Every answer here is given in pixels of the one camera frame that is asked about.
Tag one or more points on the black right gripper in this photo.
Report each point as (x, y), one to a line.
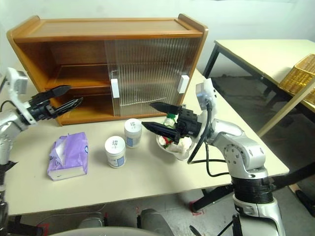
(188, 123)

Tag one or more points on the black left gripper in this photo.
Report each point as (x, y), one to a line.
(40, 108)

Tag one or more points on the white plush toy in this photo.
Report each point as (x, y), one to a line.
(183, 145)

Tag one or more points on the white bottle with blue label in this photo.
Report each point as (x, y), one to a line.
(115, 152)
(133, 132)

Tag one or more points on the ribbed clear sliding door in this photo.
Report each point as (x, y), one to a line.
(114, 88)
(182, 84)

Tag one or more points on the shiny round bowl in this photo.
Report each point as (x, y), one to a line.
(180, 156)

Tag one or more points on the purple tissue pack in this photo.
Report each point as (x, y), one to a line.
(71, 152)

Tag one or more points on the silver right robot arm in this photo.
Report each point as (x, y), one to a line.
(246, 152)

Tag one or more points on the wooden cabinet with shelf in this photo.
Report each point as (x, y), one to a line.
(98, 27)

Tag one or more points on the dark grey rounded shape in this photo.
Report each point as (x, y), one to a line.
(155, 221)

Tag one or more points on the beige side table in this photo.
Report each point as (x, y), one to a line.
(258, 56)

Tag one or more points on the pale wooden beam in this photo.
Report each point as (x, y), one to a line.
(285, 111)

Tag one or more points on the silver robot torso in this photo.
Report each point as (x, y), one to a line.
(110, 232)

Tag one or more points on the yellow wicker basket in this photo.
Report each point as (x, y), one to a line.
(310, 97)
(297, 76)

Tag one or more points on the black chair base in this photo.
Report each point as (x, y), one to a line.
(305, 200)

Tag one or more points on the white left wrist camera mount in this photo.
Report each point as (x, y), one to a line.
(14, 83)

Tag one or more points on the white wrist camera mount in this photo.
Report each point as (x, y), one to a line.
(206, 89)
(14, 83)

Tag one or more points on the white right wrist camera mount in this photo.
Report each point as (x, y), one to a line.
(206, 89)

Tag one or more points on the black table frame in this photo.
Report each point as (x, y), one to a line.
(211, 196)

